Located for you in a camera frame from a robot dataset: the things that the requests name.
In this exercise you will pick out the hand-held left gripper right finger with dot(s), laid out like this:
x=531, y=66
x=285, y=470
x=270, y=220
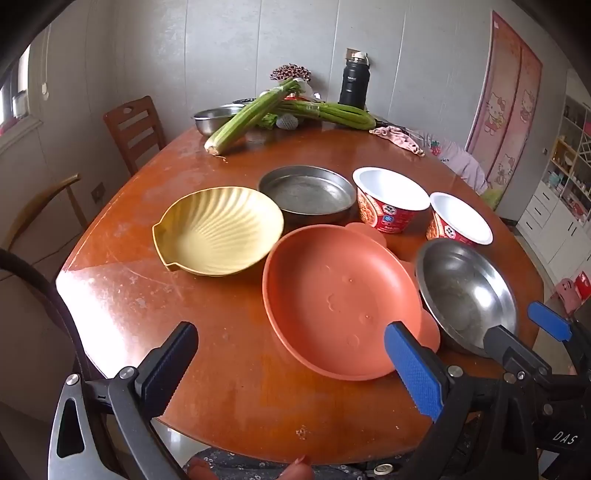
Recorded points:
x=413, y=369

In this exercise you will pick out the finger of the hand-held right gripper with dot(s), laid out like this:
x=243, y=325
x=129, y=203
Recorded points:
x=549, y=321
x=508, y=346

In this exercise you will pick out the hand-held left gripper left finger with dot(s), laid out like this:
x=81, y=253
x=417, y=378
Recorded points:
x=171, y=364

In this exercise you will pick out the orange plastic plate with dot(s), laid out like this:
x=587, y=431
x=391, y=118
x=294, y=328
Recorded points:
x=332, y=295

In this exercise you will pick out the red paper bowl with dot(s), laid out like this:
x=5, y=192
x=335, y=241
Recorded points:
x=448, y=228
x=390, y=217

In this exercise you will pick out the yellow shell-shaped bowl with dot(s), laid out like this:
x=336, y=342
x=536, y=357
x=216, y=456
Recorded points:
x=217, y=230

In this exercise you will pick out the metal pan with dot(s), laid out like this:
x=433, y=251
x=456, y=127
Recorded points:
x=307, y=194

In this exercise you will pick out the person's left hand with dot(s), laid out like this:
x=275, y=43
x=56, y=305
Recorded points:
x=300, y=470

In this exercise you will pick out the white storage cabinet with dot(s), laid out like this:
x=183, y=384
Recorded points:
x=549, y=217

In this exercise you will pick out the pink strawberry print garment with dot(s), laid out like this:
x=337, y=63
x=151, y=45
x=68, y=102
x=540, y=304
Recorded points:
x=457, y=161

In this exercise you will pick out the curved-back wooden chair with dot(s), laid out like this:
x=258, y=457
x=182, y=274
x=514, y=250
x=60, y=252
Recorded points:
x=69, y=180

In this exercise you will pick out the pink frilly cloth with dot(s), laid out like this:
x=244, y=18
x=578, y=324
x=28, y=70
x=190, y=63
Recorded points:
x=397, y=137

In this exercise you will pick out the deep stainless steel bowl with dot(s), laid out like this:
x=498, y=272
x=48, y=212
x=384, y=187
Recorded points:
x=212, y=121

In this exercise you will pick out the brown slatted wooden chair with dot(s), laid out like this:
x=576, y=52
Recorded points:
x=143, y=110

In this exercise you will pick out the celery bunch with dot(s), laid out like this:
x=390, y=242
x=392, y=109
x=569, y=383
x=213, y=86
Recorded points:
x=244, y=117
x=332, y=112

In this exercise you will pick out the green leafy vegetable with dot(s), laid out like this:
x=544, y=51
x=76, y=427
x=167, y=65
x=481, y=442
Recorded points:
x=268, y=121

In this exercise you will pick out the fruit in white foam net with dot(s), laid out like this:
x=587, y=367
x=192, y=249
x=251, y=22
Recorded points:
x=287, y=122

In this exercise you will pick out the black thermos bottle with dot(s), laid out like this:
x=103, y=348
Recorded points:
x=353, y=85

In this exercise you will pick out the window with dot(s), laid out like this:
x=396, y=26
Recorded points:
x=14, y=115

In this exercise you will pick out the low wall socket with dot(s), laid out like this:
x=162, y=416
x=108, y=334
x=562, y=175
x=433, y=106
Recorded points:
x=98, y=193

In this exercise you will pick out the wall power socket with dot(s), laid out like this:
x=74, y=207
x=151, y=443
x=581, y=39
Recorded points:
x=352, y=50

